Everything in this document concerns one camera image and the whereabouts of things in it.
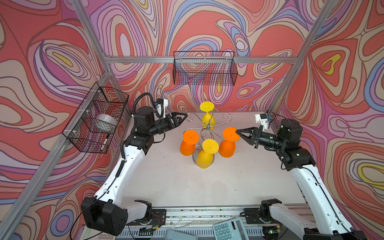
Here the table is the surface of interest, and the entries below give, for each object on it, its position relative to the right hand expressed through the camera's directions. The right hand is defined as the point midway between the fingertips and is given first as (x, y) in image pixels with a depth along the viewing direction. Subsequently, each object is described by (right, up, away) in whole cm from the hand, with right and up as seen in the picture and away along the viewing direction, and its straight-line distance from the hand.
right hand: (237, 135), depth 63 cm
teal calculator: (0, -44, +6) cm, 45 cm away
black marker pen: (-63, -4, +9) cm, 64 cm away
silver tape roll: (-61, +6, +7) cm, 61 cm away
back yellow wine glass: (-11, +7, +12) cm, 18 cm away
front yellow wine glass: (-13, -10, +5) cm, 17 cm away
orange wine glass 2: (-3, -6, +7) cm, 9 cm away
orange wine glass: (-20, -1, +4) cm, 21 cm away
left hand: (-22, +8, +4) cm, 24 cm away
